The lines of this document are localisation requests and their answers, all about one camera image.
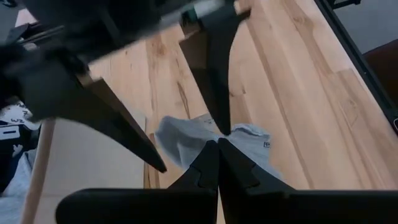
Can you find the navy underwear white lettering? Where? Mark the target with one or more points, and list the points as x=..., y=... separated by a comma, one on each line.
x=6, y=168

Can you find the black aluminium table frame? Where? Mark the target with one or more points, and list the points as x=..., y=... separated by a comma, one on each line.
x=359, y=59

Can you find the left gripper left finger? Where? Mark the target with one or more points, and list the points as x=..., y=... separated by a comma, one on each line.
x=174, y=205

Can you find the beige fabric storage box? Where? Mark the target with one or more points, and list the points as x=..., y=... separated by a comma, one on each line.
x=93, y=161

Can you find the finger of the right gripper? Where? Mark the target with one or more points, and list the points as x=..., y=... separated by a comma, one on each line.
x=62, y=93
x=217, y=71

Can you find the white printed garment label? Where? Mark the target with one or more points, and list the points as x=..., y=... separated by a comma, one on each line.
x=18, y=115

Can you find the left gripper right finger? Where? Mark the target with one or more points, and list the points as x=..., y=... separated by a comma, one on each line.
x=280, y=208

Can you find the grey hooded sweatshirt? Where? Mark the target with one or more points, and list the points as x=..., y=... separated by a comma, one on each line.
x=180, y=140

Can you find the clothes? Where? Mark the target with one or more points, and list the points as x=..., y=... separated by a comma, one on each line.
x=15, y=205

